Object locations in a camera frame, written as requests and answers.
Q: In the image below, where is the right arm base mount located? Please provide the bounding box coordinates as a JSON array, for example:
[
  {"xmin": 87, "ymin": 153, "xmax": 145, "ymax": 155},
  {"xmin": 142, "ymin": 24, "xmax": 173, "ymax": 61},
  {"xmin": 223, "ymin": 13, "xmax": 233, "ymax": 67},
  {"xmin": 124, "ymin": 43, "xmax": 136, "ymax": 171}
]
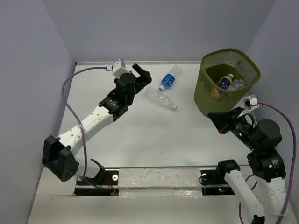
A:
[{"xmin": 199, "ymin": 169, "xmax": 235, "ymax": 196}]

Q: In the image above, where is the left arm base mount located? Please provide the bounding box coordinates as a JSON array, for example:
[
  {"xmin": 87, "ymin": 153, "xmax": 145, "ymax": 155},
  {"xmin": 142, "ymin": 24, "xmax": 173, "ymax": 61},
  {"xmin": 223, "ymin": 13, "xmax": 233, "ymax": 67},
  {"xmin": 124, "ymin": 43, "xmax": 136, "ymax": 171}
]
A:
[{"xmin": 74, "ymin": 159, "xmax": 119, "ymax": 196}]

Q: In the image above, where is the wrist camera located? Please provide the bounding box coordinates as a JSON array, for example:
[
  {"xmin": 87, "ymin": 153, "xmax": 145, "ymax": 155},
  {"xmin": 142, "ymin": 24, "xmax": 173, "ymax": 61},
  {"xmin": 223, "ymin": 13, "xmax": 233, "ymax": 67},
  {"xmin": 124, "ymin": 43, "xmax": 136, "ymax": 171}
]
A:
[
  {"xmin": 112, "ymin": 59, "xmax": 129, "ymax": 79},
  {"xmin": 243, "ymin": 94, "xmax": 259, "ymax": 110}
]

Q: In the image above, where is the clear unlabelled bottle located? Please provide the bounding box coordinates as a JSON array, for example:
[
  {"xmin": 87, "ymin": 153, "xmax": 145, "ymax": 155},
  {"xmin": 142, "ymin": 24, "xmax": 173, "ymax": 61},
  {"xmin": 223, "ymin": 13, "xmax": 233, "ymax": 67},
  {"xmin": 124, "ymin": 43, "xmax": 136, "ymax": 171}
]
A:
[{"xmin": 145, "ymin": 87, "xmax": 178, "ymax": 111}]

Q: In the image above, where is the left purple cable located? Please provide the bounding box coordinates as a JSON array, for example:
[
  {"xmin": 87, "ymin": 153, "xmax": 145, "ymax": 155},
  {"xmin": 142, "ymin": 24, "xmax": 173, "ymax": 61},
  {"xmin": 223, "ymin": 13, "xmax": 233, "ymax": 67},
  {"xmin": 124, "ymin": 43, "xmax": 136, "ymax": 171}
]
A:
[{"xmin": 61, "ymin": 66, "xmax": 113, "ymax": 191}]

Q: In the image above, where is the green mesh waste bin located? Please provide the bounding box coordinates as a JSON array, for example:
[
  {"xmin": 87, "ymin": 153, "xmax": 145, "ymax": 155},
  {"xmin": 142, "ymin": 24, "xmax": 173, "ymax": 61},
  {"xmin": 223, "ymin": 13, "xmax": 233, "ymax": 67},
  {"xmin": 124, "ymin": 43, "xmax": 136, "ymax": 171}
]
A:
[{"xmin": 194, "ymin": 48, "xmax": 261, "ymax": 116}]

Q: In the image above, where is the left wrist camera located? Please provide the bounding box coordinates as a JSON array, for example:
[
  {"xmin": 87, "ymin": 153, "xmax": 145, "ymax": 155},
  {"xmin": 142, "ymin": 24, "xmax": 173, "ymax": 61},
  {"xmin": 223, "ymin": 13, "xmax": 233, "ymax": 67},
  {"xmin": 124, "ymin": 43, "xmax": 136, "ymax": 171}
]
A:
[{"xmin": 112, "ymin": 59, "xmax": 129, "ymax": 79}]

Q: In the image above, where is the blue label bottle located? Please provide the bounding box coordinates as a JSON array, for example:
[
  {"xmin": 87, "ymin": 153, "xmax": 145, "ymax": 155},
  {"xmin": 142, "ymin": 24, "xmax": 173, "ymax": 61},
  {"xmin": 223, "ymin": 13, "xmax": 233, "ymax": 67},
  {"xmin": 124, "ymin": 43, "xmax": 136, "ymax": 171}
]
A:
[
  {"xmin": 229, "ymin": 79, "xmax": 246, "ymax": 90},
  {"xmin": 158, "ymin": 65, "xmax": 182, "ymax": 91}
]

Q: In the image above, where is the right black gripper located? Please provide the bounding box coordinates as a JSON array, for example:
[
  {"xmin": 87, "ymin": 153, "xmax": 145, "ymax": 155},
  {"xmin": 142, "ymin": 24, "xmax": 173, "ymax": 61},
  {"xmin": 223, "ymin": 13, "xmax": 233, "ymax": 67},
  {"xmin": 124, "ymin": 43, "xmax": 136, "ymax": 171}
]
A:
[{"xmin": 206, "ymin": 105, "xmax": 260, "ymax": 150}]

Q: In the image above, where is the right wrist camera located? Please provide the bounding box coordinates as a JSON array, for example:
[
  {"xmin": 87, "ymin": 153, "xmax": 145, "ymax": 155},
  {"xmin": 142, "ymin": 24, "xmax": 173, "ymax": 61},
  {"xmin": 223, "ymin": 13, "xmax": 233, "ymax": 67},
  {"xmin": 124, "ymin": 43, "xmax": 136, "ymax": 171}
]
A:
[{"xmin": 243, "ymin": 94, "xmax": 259, "ymax": 110}]

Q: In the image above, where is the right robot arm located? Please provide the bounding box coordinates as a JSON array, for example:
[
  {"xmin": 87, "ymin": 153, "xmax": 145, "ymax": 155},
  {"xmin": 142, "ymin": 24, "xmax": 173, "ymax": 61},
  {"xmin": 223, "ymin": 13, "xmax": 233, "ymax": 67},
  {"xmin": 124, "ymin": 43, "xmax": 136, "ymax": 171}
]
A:
[{"xmin": 208, "ymin": 107, "xmax": 291, "ymax": 224}]

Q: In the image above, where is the orange juice bottle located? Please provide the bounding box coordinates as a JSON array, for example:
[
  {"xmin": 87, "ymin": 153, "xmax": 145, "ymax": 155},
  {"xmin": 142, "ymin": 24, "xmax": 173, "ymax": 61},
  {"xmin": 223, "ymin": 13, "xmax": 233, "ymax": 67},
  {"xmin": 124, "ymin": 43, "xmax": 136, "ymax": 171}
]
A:
[{"xmin": 209, "ymin": 74, "xmax": 234, "ymax": 100}]

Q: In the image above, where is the white foam strip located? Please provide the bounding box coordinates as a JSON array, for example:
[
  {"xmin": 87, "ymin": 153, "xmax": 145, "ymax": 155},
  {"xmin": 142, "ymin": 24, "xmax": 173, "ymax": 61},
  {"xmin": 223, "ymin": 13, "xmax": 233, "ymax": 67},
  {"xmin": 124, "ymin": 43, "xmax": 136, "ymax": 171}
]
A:
[{"xmin": 118, "ymin": 167, "xmax": 202, "ymax": 198}]

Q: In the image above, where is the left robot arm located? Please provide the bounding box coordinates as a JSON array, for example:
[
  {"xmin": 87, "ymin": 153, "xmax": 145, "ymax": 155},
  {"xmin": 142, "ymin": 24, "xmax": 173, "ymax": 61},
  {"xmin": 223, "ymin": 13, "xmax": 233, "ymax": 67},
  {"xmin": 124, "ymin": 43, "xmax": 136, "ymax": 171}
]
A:
[{"xmin": 42, "ymin": 60, "xmax": 152, "ymax": 184}]

